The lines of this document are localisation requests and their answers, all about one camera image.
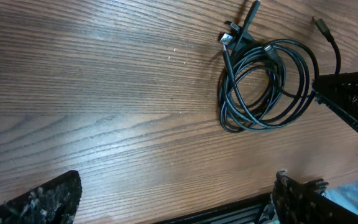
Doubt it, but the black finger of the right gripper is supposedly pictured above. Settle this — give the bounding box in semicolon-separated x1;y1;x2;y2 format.
313;72;358;133

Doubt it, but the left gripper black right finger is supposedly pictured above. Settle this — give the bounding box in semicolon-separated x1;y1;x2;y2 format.
272;170;358;224

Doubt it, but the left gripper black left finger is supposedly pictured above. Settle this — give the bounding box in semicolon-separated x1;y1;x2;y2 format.
0;170;82;224

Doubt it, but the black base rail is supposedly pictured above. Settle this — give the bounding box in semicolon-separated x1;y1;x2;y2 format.
155;193;270;224

